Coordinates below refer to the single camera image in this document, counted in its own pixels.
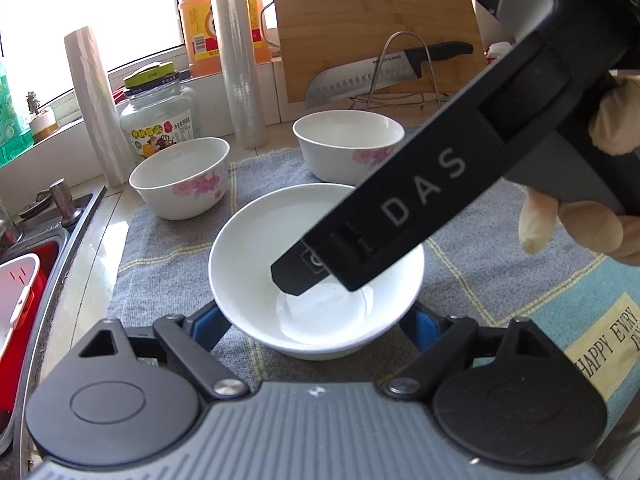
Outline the metal wire rack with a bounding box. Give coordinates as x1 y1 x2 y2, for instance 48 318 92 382
347 31 453 111

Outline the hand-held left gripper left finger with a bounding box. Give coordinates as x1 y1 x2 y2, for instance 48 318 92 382
75 304 251 402

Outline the orange cooking oil bottle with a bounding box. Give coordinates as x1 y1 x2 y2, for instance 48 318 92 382
179 0 273 78

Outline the metal faucet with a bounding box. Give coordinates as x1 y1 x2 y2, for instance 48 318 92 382
0 195 23 251

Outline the white plastic basket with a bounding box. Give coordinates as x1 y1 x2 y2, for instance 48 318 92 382
0 252 42 351

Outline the steel sink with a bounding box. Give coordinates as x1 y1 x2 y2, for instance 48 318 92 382
0 185 108 480

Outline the red white plastic bag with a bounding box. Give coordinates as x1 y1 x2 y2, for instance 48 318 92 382
482 42 516 61

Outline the bamboo cutting board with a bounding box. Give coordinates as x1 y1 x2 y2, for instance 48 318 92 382
269 0 486 123

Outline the tall plastic wrap roll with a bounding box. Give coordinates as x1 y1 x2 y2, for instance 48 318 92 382
205 0 267 150

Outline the glass jar with green lid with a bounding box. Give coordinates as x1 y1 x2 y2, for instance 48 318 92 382
119 61 198 163

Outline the small potted plant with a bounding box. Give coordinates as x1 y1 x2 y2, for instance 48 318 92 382
25 91 58 143

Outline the window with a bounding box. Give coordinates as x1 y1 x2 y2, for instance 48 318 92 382
0 0 281 106

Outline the short plastic wrap roll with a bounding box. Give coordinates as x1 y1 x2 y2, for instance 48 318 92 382
64 27 126 188

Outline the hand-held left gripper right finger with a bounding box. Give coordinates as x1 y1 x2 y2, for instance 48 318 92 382
382 302 570 402

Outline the grey blue checked cloth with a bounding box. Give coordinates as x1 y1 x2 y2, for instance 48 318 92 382
107 127 640 411

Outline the white floral bowl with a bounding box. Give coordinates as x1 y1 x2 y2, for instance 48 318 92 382
129 137 231 221
208 183 426 359
292 111 406 186

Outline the metal soap dispenser pump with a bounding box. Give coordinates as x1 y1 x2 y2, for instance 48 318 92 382
35 177 83 228

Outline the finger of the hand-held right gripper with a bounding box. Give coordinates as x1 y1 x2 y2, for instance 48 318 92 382
270 240 351 297

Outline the red plastic basin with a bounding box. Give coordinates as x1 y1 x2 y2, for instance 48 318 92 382
0 240 51 411

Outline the large kitchen knife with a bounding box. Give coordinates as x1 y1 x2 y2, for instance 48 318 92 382
304 41 475 110

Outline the person's right hand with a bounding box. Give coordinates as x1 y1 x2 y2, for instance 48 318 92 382
519 72 640 267

